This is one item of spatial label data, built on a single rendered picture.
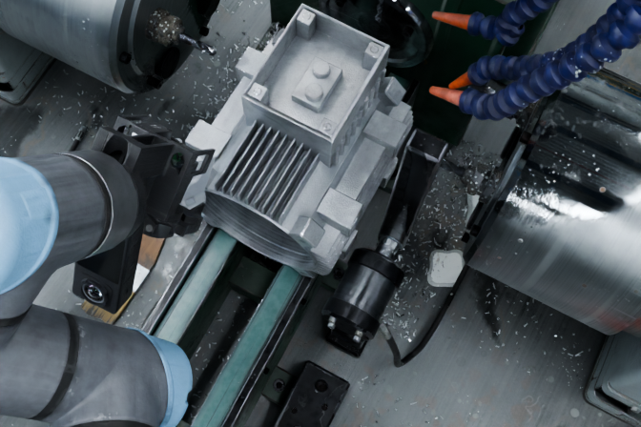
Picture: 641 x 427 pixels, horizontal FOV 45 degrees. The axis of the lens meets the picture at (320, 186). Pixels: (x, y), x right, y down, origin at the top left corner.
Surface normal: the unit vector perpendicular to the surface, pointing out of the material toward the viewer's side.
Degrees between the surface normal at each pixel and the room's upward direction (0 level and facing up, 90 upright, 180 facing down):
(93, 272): 58
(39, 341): 46
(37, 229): 74
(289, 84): 0
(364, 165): 0
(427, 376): 0
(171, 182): 30
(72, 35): 69
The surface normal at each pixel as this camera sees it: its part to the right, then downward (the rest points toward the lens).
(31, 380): 0.59, 0.25
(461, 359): 0.02, -0.35
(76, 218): 0.98, 0.02
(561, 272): -0.42, 0.61
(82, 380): 0.68, 0.02
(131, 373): 0.67, -0.49
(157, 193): -0.22, 0.11
